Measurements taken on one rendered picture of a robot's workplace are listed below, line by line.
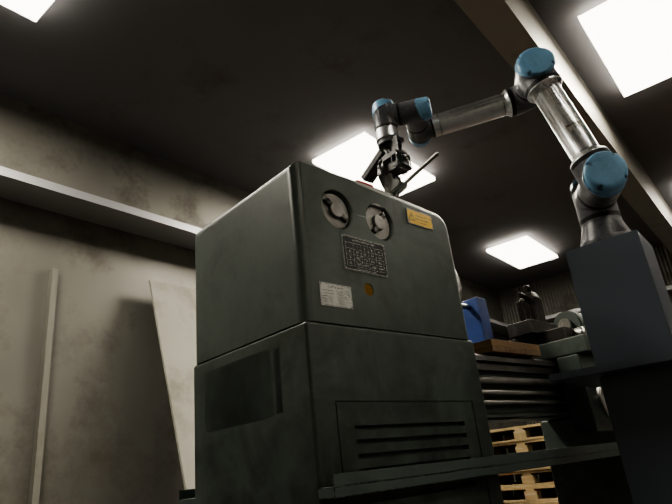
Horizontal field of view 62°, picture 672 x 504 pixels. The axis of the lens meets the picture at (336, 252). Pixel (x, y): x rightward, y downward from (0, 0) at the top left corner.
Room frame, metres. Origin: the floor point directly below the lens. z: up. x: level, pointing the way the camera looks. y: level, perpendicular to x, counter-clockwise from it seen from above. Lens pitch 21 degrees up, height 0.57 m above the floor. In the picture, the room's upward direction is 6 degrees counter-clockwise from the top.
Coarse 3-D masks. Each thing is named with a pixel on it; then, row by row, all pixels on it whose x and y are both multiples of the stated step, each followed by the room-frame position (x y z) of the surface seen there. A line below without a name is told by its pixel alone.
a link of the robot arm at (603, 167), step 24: (528, 72) 1.41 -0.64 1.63; (552, 72) 1.41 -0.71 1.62; (528, 96) 1.47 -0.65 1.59; (552, 96) 1.42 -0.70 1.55; (552, 120) 1.45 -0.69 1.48; (576, 120) 1.41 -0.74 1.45; (576, 144) 1.42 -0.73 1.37; (576, 168) 1.44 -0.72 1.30; (600, 168) 1.38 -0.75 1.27; (624, 168) 1.38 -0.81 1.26; (600, 192) 1.42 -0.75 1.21
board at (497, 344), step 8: (480, 344) 1.79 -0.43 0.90; (488, 344) 1.77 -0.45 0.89; (496, 344) 1.78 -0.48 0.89; (504, 344) 1.81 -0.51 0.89; (512, 344) 1.85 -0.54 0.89; (520, 344) 1.88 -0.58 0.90; (528, 344) 1.92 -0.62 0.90; (480, 352) 1.79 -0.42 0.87; (488, 352) 1.77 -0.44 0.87; (496, 352) 1.79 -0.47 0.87; (504, 352) 1.81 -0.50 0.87; (512, 352) 1.84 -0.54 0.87; (520, 352) 1.87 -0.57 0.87; (528, 352) 1.91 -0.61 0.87; (536, 352) 1.95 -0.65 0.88
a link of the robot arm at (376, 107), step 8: (376, 104) 1.55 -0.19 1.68; (384, 104) 1.54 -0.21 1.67; (392, 104) 1.54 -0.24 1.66; (376, 112) 1.55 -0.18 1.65; (384, 112) 1.54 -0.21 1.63; (392, 112) 1.53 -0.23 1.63; (376, 120) 1.55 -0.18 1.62; (384, 120) 1.54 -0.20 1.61; (392, 120) 1.54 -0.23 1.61; (376, 128) 1.56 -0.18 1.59
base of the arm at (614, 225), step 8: (592, 216) 1.54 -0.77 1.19; (600, 216) 1.53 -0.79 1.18; (608, 216) 1.52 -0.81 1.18; (616, 216) 1.53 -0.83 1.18; (584, 224) 1.57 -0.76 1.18; (592, 224) 1.54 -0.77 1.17; (600, 224) 1.53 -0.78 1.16; (608, 224) 1.52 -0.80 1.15; (616, 224) 1.52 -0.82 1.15; (624, 224) 1.53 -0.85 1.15; (584, 232) 1.58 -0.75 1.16; (592, 232) 1.54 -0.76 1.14; (600, 232) 1.52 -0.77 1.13; (608, 232) 1.51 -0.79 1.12; (616, 232) 1.51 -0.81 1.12; (624, 232) 1.51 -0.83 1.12; (584, 240) 1.58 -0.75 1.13; (592, 240) 1.54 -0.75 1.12; (600, 240) 1.52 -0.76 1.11
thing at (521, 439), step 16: (496, 432) 5.92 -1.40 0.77; (512, 432) 6.37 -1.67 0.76; (528, 432) 5.58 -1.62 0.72; (496, 448) 6.11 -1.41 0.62; (512, 448) 6.37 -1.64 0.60; (528, 448) 5.57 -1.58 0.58; (544, 448) 5.78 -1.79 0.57; (512, 480) 6.17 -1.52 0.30; (528, 480) 5.61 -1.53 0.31; (544, 480) 5.84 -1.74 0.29; (512, 496) 6.14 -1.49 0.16; (528, 496) 5.61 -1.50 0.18; (544, 496) 5.84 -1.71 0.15
